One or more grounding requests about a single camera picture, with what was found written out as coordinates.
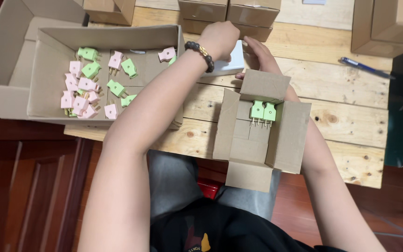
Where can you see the person's right hand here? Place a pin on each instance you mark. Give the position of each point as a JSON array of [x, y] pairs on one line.
[[262, 57]]

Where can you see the person's left hand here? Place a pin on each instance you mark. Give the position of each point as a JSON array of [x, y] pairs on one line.
[[220, 36]]

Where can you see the person's left fingers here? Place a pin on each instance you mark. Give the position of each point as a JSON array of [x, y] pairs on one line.
[[230, 52]]

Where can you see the white rectangular box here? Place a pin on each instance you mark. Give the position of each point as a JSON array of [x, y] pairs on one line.
[[235, 63]]

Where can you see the green electrical plug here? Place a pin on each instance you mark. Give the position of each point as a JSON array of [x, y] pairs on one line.
[[269, 112], [257, 109]]

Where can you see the long cardboard tray box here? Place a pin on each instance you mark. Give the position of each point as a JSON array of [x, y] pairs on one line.
[[145, 38]]

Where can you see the small white plastic piece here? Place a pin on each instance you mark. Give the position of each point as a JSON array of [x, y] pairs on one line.
[[137, 51]]

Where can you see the white flat object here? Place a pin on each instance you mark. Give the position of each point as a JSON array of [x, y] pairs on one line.
[[314, 1]]

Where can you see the small open cardboard box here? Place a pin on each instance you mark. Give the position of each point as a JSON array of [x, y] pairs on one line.
[[250, 150]]

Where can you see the heap of green plugs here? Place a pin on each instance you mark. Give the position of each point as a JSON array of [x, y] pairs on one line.
[[117, 87]]

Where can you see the blue pen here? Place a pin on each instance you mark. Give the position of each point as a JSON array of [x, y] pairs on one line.
[[362, 66]]

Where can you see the red plastic object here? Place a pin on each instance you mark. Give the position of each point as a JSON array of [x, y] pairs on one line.
[[208, 188]]

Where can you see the person's grey trousers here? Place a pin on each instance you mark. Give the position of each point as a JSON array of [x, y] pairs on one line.
[[173, 182]]

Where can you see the heap of pink plugs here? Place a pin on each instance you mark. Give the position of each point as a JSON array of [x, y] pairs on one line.
[[80, 105]]

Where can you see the big closed cardboard box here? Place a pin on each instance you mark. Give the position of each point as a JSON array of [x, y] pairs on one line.
[[387, 28]]

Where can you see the person's black shirt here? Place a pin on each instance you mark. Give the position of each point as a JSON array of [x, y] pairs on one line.
[[240, 231]]

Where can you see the dark green object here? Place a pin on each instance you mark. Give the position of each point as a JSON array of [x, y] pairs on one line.
[[395, 136]]

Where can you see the large open cardboard box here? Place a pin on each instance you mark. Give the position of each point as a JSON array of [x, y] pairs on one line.
[[9, 52]]

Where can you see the dark wooden panelled door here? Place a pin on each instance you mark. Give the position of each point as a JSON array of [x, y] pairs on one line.
[[30, 196]]

